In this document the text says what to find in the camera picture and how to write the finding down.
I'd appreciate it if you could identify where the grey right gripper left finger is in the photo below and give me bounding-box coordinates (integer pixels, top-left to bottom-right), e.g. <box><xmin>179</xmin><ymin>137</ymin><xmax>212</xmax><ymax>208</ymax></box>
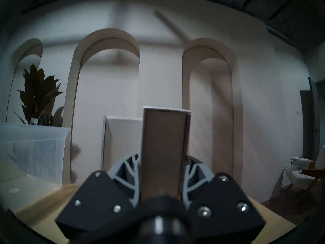
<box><xmin>55</xmin><ymin>153</ymin><xmax>142</xmax><ymax>241</ymax></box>

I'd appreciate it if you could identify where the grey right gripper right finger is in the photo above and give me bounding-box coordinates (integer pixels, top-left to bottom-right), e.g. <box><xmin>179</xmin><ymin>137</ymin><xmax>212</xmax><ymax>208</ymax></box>
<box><xmin>183</xmin><ymin>156</ymin><xmax>266</xmax><ymax>242</ymax></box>

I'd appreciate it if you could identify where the tall white book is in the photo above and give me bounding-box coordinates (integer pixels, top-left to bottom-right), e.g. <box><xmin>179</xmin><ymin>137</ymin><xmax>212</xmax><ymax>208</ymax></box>
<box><xmin>101</xmin><ymin>115</ymin><xmax>143</xmax><ymax>173</ymax></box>

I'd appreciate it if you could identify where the clear plastic storage box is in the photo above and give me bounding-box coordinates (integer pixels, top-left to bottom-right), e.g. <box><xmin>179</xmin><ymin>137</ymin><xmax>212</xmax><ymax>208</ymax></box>
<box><xmin>0</xmin><ymin>122</ymin><xmax>71</xmax><ymax>213</ymax></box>

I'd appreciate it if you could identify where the white wooden armchair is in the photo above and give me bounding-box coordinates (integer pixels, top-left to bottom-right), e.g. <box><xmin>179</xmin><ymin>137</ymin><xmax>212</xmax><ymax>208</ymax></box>
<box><xmin>284</xmin><ymin>144</ymin><xmax>325</xmax><ymax>208</ymax></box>

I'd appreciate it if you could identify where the white bag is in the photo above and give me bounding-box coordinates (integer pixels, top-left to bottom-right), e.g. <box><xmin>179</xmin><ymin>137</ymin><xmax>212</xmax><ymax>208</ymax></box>
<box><xmin>291</xmin><ymin>157</ymin><xmax>311</xmax><ymax>170</ymax></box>

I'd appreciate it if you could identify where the dark green potted plant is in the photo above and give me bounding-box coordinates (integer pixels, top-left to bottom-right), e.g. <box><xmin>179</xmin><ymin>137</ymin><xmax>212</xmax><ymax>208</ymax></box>
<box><xmin>13</xmin><ymin>64</ymin><xmax>64</xmax><ymax>127</ymax></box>

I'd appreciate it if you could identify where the grey open door leaf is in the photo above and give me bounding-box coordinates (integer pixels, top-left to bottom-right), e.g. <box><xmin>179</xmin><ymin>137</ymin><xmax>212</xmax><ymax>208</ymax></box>
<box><xmin>308</xmin><ymin>77</ymin><xmax>321</xmax><ymax>160</ymax></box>

